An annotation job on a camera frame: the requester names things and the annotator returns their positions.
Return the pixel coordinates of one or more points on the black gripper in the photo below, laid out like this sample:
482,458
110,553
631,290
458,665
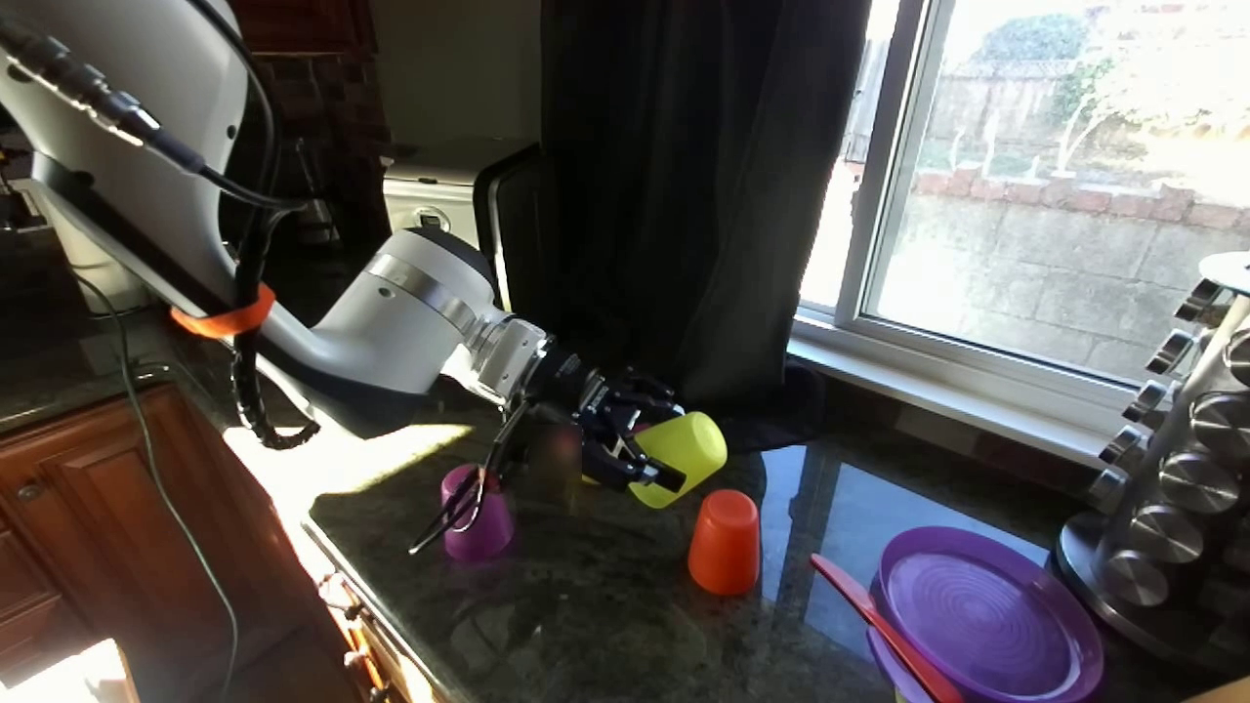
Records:
572,392

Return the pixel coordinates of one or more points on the yellow-green plastic cup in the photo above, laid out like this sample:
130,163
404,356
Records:
689,452

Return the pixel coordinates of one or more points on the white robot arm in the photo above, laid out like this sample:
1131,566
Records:
404,314

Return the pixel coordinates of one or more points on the orange plastic cup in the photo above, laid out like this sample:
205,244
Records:
723,549

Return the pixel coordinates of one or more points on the purple plastic cup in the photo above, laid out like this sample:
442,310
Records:
482,530

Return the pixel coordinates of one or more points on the dark curtain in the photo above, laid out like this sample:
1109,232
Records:
689,195

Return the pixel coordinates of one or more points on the white appliance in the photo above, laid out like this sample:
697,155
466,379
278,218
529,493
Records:
430,201

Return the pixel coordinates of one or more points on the red plastic spoon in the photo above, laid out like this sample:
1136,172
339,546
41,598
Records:
886,630

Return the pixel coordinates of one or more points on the purple plastic plate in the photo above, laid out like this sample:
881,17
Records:
989,618

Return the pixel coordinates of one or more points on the white framed window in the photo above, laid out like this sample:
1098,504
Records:
1040,195

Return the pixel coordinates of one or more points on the chrome spice jar rack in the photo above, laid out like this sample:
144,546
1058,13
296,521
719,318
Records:
1174,521

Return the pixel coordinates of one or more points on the wooden kitchen cabinet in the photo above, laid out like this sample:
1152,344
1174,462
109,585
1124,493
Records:
79,521

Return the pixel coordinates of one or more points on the black curved frame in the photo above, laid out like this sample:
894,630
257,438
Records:
485,220

